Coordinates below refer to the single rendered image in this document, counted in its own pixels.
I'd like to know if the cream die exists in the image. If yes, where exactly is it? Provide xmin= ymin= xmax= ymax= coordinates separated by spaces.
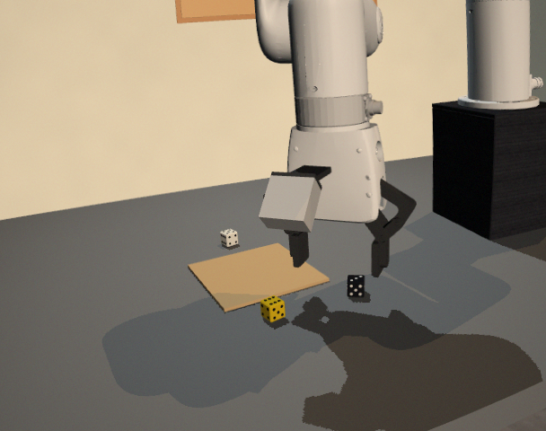
xmin=220 ymin=229 xmax=238 ymax=247

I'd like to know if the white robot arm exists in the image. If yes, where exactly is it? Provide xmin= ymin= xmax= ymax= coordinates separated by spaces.
xmin=254 ymin=0 xmax=543 ymax=233

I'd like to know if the yellow die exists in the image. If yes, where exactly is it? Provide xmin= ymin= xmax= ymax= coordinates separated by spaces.
xmin=260 ymin=295 xmax=286 ymax=322

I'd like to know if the orange flat mat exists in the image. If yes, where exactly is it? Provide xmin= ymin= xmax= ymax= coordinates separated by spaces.
xmin=188 ymin=243 xmax=330 ymax=312

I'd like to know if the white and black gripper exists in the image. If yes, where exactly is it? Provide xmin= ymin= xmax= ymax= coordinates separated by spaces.
xmin=284 ymin=120 xmax=417 ymax=277

